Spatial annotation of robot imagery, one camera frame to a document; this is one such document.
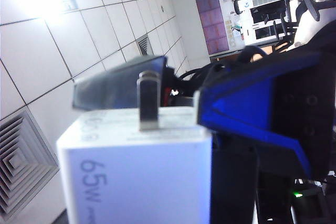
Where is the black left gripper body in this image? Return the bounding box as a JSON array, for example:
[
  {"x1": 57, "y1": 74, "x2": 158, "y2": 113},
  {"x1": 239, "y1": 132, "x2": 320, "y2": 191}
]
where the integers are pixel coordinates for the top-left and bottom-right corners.
[{"x1": 301, "y1": 20, "x2": 336, "y2": 175}]

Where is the white 65W charger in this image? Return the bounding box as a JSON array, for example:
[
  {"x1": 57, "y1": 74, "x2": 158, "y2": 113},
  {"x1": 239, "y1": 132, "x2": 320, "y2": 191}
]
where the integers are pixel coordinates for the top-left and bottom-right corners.
[{"x1": 56, "y1": 70, "x2": 213, "y2": 224}]

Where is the purple wall panel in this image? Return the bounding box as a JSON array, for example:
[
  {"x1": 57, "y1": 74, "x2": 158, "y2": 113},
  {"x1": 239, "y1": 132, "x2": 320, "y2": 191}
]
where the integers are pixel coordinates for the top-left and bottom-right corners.
[{"x1": 195, "y1": 0, "x2": 230, "y2": 56}]

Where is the small square ceiling vent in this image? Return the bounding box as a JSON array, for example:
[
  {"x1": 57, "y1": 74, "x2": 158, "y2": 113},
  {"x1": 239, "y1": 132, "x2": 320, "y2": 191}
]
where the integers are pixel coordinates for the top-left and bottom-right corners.
[{"x1": 136, "y1": 35, "x2": 153, "y2": 56}]

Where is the large square ceiling vent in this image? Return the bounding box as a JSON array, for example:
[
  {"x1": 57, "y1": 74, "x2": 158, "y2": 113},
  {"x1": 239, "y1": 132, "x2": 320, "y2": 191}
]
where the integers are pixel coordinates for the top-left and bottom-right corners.
[{"x1": 0, "y1": 111, "x2": 60, "y2": 222}]

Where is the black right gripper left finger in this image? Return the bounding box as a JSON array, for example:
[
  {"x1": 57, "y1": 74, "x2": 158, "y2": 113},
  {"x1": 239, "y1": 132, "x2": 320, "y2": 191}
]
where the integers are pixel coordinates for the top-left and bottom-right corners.
[{"x1": 43, "y1": 208, "x2": 68, "y2": 224}]

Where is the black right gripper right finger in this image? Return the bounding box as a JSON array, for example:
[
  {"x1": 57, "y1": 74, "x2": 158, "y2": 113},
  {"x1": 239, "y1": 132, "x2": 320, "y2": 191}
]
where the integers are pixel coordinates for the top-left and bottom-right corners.
[{"x1": 209, "y1": 133, "x2": 259, "y2": 224}]

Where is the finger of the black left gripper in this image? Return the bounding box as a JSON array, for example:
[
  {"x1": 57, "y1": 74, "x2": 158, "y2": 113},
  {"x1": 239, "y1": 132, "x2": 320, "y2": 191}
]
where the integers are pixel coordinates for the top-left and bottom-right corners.
[
  {"x1": 72, "y1": 55, "x2": 169, "y2": 111},
  {"x1": 193, "y1": 51, "x2": 330, "y2": 180}
]

